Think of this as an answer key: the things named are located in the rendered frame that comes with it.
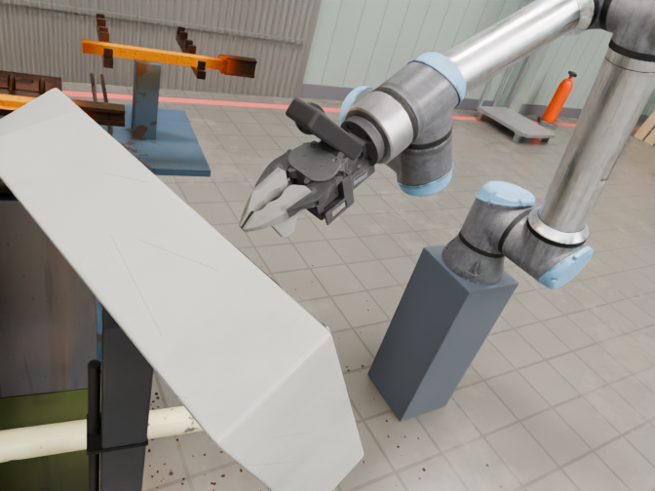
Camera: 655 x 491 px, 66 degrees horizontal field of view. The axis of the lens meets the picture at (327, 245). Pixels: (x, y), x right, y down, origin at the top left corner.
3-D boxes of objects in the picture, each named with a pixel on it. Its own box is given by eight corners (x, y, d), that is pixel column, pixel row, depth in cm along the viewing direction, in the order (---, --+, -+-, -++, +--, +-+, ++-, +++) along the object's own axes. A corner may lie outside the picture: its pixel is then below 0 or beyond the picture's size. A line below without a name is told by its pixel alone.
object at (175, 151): (183, 116, 165) (184, 110, 164) (210, 176, 137) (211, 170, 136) (82, 107, 152) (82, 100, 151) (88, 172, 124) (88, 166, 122)
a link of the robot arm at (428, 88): (471, 115, 76) (473, 54, 68) (415, 162, 71) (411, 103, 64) (421, 94, 81) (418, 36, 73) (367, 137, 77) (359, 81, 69)
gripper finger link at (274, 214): (267, 264, 63) (320, 219, 66) (255, 236, 58) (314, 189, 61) (251, 250, 64) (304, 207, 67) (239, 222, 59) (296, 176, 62)
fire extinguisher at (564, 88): (544, 120, 588) (570, 69, 555) (561, 131, 570) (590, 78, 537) (529, 119, 574) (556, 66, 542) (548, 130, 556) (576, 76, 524)
